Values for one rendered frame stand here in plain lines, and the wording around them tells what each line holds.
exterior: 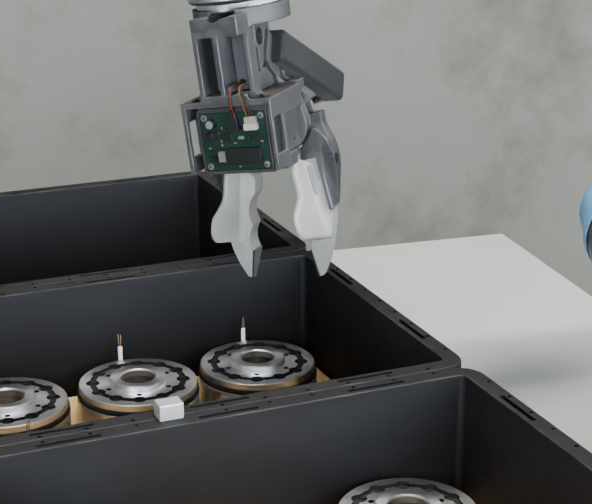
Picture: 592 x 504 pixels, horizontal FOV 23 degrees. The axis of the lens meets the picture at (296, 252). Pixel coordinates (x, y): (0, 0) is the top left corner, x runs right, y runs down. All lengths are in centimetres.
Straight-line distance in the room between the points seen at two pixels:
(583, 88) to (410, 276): 135
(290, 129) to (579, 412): 64
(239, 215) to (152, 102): 182
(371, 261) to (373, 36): 107
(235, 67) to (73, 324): 34
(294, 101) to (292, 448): 25
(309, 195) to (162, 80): 186
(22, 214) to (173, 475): 60
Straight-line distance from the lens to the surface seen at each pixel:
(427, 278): 197
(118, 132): 293
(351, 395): 106
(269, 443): 105
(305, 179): 108
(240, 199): 112
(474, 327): 181
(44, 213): 158
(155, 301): 131
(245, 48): 104
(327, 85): 114
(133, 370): 127
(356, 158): 308
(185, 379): 126
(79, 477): 101
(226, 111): 104
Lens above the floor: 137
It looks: 19 degrees down
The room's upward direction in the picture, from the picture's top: straight up
